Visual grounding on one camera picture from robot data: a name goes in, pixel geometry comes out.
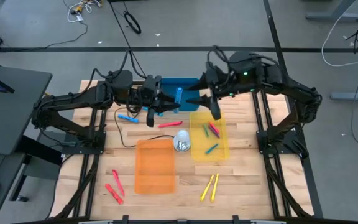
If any orange translucent plastic bin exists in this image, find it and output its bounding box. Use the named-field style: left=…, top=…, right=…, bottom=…
left=134, top=138, right=177, bottom=195

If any black desk leg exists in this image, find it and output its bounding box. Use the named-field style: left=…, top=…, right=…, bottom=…
left=9, top=129, right=64, bottom=203

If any yellow translucent plastic bin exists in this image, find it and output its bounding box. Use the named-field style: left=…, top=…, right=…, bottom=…
left=189, top=111, right=231, bottom=162

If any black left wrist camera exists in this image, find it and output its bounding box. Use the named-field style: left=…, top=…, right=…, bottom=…
left=144, top=76, right=162, bottom=94

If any red marker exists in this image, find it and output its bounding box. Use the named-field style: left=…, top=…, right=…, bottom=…
left=208, top=121, right=221, bottom=135
left=111, top=169, right=126, bottom=197
left=157, top=120, right=184, bottom=129
left=104, top=183, right=124, bottom=206

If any grey table foot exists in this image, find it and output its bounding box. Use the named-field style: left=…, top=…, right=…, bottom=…
left=330, top=85, right=358, bottom=101
left=305, top=0, right=358, bottom=22

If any black desk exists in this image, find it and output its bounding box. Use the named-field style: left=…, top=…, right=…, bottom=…
left=0, top=63, right=53, bottom=156

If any white floor cable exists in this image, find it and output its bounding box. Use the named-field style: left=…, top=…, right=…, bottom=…
left=321, top=0, right=358, bottom=67

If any white bulb chrome lamp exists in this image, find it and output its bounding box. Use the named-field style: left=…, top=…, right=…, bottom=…
left=172, top=129, right=193, bottom=153

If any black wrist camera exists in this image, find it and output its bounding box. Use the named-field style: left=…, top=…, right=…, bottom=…
left=213, top=67, right=231, bottom=86
left=144, top=76, right=162, bottom=94

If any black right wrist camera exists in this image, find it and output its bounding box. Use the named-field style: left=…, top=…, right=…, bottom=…
left=213, top=67, right=231, bottom=86

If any black lamp cable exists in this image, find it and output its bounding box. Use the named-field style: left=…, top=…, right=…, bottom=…
left=114, top=105, right=175, bottom=149

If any black coiled cable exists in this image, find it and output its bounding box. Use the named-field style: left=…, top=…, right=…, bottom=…
left=123, top=11, right=142, bottom=35

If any white and yellow cable bundle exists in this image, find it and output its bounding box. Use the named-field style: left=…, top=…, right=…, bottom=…
left=62, top=0, right=103, bottom=24

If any black beam with light strips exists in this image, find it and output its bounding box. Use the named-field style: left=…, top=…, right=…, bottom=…
left=14, top=213, right=358, bottom=224

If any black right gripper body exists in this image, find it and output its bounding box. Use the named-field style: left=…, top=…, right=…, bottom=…
left=203, top=60, right=234, bottom=121

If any teal marker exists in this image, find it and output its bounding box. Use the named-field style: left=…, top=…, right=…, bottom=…
left=204, top=142, right=220, bottom=156

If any black metal table frame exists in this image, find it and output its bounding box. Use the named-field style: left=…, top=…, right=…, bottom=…
left=50, top=79, right=324, bottom=219

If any purple marker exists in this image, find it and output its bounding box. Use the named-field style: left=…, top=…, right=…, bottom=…
left=208, top=124, right=221, bottom=139

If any blue plastic bin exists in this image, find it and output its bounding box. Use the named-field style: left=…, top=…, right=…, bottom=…
left=159, top=77, right=200, bottom=112

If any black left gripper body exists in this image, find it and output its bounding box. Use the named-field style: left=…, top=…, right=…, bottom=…
left=137, top=75, right=164, bottom=128

